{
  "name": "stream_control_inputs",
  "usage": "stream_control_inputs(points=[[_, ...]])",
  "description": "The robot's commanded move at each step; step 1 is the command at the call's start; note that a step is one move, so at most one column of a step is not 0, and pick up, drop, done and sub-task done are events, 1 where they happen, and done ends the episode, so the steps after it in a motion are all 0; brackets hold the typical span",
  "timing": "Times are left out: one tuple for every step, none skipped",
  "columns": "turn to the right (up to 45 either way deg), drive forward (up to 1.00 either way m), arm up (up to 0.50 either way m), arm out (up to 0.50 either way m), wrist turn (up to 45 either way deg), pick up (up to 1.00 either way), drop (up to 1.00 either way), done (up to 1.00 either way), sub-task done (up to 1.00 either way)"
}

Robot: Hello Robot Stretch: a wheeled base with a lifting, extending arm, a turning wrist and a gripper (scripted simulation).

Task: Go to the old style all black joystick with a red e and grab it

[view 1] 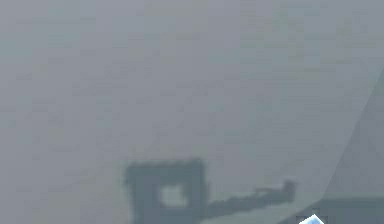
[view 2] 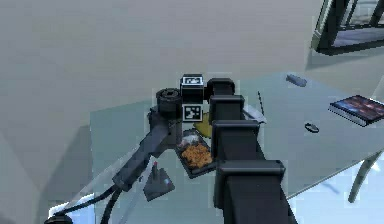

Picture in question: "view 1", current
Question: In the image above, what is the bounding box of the white and blue object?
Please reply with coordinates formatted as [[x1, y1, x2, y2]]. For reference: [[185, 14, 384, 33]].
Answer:
[[296, 213, 330, 224]]

